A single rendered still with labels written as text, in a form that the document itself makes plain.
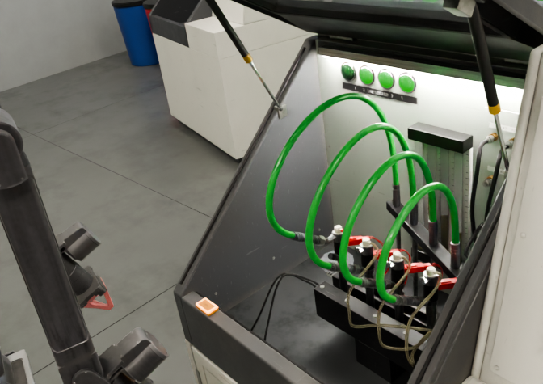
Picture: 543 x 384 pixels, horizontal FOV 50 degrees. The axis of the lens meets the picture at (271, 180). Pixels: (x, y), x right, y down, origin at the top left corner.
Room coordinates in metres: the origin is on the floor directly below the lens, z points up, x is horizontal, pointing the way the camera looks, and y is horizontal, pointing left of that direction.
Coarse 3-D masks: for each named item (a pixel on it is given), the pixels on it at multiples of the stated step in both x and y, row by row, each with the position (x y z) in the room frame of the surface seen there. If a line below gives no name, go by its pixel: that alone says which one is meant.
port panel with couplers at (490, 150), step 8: (488, 112) 1.10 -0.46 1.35; (504, 112) 1.07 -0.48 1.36; (512, 112) 1.06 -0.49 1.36; (488, 120) 1.10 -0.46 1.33; (504, 120) 1.07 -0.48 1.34; (512, 120) 1.06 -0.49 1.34; (488, 128) 1.10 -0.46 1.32; (504, 128) 1.07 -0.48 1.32; (512, 128) 1.06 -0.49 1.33; (488, 136) 1.08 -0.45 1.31; (496, 136) 1.08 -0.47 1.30; (504, 136) 1.07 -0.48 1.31; (512, 136) 1.06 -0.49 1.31; (488, 144) 1.10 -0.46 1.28; (496, 144) 1.09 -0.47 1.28; (512, 144) 1.04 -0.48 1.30; (488, 152) 1.10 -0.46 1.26; (496, 152) 1.09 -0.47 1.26; (488, 160) 1.10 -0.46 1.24; (488, 168) 1.10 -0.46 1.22; (504, 168) 1.07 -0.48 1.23; (488, 176) 1.09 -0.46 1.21; (488, 184) 1.07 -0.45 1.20; (496, 184) 1.08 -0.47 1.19; (488, 192) 1.10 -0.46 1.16; (496, 192) 1.08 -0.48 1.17
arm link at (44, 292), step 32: (0, 160) 0.65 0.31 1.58; (0, 192) 0.66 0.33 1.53; (32, 192) 0.68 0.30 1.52; (32, 224) 0.68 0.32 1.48; (32, 256) 0.67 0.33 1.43; (32, 288) 0.66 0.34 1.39; (64, 288) 0.68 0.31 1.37; (64, 320) 0.67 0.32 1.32; (64, 352) 0.66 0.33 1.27; (96, 352) 0.68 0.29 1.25
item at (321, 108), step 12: (336, 96) 1.10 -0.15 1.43; (348, 96) 1.11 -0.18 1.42; (360, 96) 1.13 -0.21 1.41; (324, 108) 1.07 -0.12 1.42; (312, 120) 1.05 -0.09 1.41; (384, 120) 1.18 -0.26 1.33; (300, 132) 1.03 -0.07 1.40; (288, 144) 1.02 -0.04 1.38; (276, 168) 0.99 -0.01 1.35; (396, 168) 1.20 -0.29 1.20; (396, 180) 1.20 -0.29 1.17; (276, 228) 0.98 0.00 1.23
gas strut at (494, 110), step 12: (480, 24) 0.81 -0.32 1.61; (480, 36) 0.82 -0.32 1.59; (480, 48) 0.82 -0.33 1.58; (480, 60) 0.83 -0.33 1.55; (480, 72) 0.84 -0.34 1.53; (492, 72) 0.84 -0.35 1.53; (492, 84) 0.84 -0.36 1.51; (492, 96) 0.85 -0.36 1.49; (492, 108) 0.86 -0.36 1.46; (504, 144) 0.89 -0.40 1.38; (504, 156) 0.90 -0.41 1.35
